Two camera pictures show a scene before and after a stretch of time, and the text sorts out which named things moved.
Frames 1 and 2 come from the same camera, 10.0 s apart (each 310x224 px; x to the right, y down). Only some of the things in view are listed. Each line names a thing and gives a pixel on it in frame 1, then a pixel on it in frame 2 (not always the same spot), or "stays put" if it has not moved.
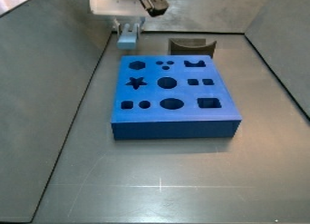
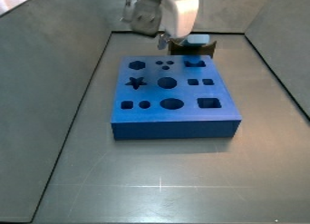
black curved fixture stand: [192, 46] stays put
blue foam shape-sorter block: [173, 96] stays put
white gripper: [107, 3] to [178, 12]
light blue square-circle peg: [129, 37] to [198, 38]
